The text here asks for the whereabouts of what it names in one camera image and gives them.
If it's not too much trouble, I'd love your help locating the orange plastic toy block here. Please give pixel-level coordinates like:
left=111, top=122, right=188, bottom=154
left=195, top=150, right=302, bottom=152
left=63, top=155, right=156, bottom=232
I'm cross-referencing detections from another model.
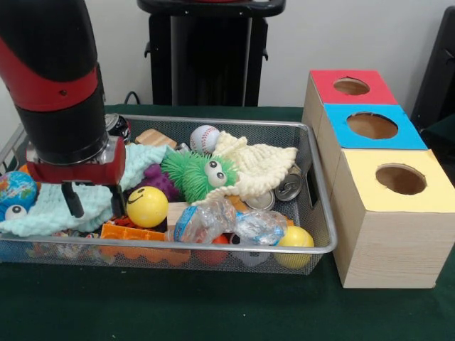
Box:
left=100, top=222, right=166, bottom=242

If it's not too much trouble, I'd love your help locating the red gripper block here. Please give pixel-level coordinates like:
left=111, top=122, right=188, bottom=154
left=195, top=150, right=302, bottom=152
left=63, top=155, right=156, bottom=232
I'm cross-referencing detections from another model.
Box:
left=25, top=136, right=128, bottom=219

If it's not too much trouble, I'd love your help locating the globe print ball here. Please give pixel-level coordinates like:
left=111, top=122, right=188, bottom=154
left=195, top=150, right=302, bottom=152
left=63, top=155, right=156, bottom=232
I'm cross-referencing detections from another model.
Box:
left=0, top=170, right=39, bottom=214

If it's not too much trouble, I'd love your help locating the crushed clear plastic bottle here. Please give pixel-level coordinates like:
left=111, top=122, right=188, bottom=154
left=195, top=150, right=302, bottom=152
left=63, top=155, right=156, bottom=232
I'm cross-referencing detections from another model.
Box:
left=164, top=198, right=237, bottom=244

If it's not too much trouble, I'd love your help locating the silver mesh bin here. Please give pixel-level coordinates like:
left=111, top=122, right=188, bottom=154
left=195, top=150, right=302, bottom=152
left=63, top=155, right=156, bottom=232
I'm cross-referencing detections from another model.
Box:
left=0, top=112, right=338, bottom=276

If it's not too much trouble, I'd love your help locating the black upright panel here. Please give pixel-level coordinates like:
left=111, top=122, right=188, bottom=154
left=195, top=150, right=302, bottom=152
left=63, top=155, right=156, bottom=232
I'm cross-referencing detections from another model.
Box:
left=410, top=6, right=455, bottom=143

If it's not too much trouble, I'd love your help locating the mint knitted cloth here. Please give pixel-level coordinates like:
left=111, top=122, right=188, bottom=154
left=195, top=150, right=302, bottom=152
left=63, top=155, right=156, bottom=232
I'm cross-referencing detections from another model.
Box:
left=0, top=144, right=168, bottom=237

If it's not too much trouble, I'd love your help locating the black cable loop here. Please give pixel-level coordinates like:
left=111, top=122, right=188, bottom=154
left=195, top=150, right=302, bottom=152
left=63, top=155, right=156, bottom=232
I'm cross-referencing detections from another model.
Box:
left=123, top=91, right=144, bottom=106

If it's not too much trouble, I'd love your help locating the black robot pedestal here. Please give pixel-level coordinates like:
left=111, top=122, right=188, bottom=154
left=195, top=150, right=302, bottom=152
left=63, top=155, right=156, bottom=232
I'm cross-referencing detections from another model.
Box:
left=136, top=0, right=287, bottom=107

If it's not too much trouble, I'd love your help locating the wooden three-hole box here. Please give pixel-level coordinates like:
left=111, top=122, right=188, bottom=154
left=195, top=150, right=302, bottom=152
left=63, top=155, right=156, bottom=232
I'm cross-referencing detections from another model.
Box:
left=301, top=70, right=448, bottom=289

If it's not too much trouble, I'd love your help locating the yellow smiley ball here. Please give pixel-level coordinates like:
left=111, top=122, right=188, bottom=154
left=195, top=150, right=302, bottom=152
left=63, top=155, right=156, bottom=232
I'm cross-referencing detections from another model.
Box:
left=124, top=186, right=169, bottom=229

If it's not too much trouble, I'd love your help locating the white baseball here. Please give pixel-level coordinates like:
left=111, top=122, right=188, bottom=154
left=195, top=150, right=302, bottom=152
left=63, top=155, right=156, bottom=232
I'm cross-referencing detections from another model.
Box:
left=189, top=124, right=221, bottom=153

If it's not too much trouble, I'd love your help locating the plain yellow ball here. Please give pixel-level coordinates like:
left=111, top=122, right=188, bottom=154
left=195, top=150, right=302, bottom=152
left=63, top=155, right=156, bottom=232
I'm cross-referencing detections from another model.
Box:
left=275, top=226, right=316, bottom=269

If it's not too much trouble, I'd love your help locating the green spiky toy with eyes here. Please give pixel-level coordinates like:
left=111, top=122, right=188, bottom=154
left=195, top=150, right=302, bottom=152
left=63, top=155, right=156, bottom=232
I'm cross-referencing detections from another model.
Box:
left=161, top=151, right=239, bottom=205

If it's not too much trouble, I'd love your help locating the cream knitted cloth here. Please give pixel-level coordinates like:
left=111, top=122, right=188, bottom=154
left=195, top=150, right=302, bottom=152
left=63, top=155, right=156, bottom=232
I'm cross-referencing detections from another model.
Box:
left=193, top=130, right=299, bottom=205

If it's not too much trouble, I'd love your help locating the striped wooden block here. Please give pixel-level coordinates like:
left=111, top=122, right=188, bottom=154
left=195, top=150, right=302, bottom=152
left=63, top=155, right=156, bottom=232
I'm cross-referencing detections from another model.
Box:
left=134, top=129, right=178, bottom=149

